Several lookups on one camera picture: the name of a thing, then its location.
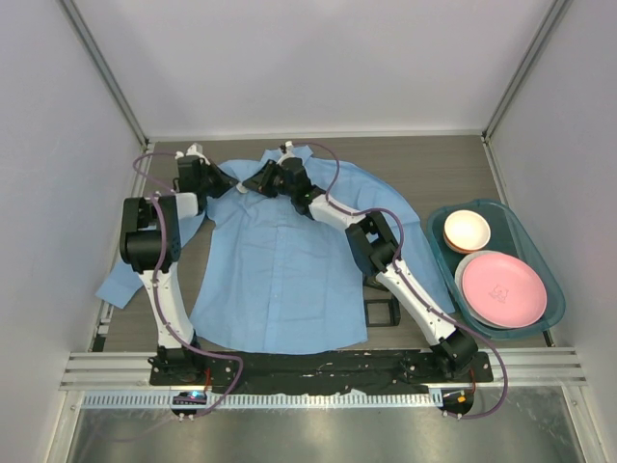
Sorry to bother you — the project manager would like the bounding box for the blue button-up shirt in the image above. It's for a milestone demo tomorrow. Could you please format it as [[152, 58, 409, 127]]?
[[94, 147, 452, 357]]

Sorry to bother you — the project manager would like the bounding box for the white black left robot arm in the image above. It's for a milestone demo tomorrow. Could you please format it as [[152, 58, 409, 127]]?
[[120, 144, 243, 385]]

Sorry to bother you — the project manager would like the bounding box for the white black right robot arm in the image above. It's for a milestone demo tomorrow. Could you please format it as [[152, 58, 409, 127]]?
[[240, 154, 478, 379]]

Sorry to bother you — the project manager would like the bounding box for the white bowl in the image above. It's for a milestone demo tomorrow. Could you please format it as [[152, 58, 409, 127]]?
[[443, 209, 492, 254]]

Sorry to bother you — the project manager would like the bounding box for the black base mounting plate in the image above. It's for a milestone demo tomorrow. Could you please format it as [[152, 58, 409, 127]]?
[[149, 349, 494, 395]]

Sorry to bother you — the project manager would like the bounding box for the teal plastic bin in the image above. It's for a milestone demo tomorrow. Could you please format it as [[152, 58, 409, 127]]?
[[426, 199, 566, 340]]

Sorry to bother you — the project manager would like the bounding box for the pink plate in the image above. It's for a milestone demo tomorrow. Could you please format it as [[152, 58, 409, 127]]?
[[461, 253, 548, 329]]

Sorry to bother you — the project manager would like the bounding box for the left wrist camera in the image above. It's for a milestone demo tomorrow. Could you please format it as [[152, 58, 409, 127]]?
[[174, 143, 210, 165]]

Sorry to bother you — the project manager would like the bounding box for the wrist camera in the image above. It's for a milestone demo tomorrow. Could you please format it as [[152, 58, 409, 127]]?
[[277, 141, 302, 165], [174, 143, 210, 165]]

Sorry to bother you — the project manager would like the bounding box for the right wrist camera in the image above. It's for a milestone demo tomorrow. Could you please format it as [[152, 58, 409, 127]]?
[[277, 141, 302, 165]]

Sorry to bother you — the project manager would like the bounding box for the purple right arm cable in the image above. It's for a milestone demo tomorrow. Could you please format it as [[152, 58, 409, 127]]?
[[291, 142, 508, 421]]

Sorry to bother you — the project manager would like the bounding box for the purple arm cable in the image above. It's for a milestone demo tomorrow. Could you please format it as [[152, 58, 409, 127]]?
[[130, 150, 242, 420], [291, 142, 508, 421]]

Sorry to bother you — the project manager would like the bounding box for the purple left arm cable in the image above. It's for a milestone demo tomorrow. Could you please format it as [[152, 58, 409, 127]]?
[[130, 150, 242, 420]]

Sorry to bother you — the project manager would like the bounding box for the black square frame upper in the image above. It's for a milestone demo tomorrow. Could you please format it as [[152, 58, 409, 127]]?
[[362, 276, 387, 291]]

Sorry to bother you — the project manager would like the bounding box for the black square frame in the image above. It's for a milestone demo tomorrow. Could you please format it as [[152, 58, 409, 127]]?
[[364, 297, 401, 328], [362, 276, 387, 291]]

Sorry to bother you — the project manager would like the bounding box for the black square frame lower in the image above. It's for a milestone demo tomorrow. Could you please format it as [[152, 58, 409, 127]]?
[[364, 297, 401, 328]]

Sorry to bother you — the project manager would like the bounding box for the white slotted cable duct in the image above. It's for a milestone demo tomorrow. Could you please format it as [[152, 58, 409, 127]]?
[[81, 389, 443, 410]]

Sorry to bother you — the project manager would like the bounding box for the aluminium frame rail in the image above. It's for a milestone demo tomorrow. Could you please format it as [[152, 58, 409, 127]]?
[[61, 347, 587, 395]]

